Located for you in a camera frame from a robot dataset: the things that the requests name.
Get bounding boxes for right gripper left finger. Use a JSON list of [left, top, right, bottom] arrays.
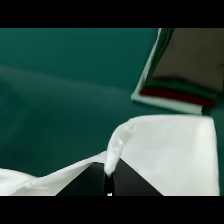
[[55, 161, 108, 197]]

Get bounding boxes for brown garment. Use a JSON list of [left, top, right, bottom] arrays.
[[151, 27, 224, 93]]

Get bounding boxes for red garment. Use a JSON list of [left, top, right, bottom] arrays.
[[139, 87, 217, 109]]

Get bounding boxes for dark green garment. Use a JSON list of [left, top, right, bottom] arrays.
[[146, 77, 224, 102]]

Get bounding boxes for white garment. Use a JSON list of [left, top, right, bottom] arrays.
[[0, 114, 221, 197]]

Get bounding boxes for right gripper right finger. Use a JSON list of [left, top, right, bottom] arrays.
[[111, 157, 164, 197]]

